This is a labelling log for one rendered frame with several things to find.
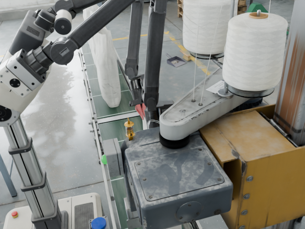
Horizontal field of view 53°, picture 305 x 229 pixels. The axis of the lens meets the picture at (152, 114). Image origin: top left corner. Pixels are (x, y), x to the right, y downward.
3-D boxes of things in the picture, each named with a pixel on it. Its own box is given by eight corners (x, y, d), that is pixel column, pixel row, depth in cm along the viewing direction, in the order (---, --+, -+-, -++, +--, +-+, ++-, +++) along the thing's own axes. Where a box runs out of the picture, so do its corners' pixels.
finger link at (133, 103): (150, 116, 148) (145, 98, 150) (135, 120, 147) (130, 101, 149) (148, 120, 155) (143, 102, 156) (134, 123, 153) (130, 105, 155)
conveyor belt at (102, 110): (81, 48, 464) (80, 42, 459) (107, 44, 471) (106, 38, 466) (99, 128, 282) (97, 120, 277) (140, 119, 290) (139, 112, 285)
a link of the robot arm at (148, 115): (143, 107, 128) (144, 108, 122) (159, 104, 128) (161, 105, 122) (145, 123, 128) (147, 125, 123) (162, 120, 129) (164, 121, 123)
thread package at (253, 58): (212, 73, 83) (215, 10, 74) (259, 65, 86) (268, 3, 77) (239, 99, 71) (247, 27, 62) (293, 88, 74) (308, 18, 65)
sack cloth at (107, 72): (99, 88, 330) (87, 21, 291) (119, 85, 333) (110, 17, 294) (103, 110, 291) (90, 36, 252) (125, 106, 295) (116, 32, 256)
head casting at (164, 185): (126, 196, 108) (115, 128, 92) (191, 181, 113) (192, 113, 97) (147, 276, 84) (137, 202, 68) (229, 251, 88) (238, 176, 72)
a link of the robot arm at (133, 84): (130, 82, 158) (127, 79, 153) (142, 78, 157) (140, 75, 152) (133, 95, 157) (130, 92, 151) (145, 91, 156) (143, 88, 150)
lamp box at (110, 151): (106, 162, 98) (102, 140, 93) (120, 159, 99) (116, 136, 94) (110, 178, 92) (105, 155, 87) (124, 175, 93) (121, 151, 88)
